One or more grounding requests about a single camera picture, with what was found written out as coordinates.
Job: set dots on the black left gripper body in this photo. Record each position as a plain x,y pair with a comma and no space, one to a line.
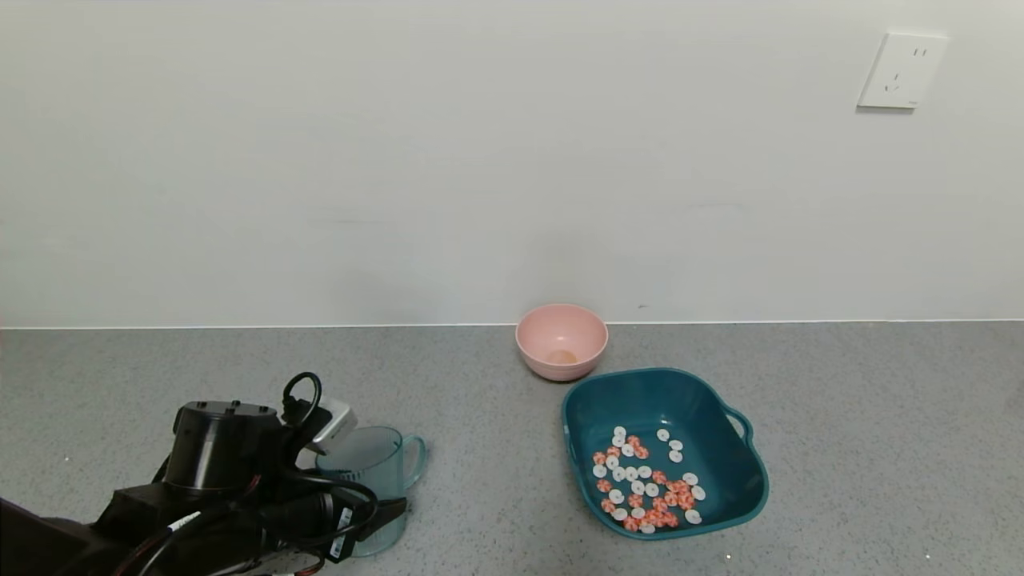
342,531

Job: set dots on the transparent teal ribbed cup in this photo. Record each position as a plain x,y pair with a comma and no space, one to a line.
376,464

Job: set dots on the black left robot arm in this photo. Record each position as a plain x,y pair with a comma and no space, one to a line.
216,448

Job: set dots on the pink ribbed bowl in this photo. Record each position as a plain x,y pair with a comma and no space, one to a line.
560,336

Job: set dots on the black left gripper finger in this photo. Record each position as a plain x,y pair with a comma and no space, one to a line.
376,516

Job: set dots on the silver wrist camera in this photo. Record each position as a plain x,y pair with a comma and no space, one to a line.
336,420

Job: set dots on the white wall socket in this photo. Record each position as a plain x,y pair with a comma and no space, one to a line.
902,70

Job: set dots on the teal plastic basin tray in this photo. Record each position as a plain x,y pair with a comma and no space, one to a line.
720,480

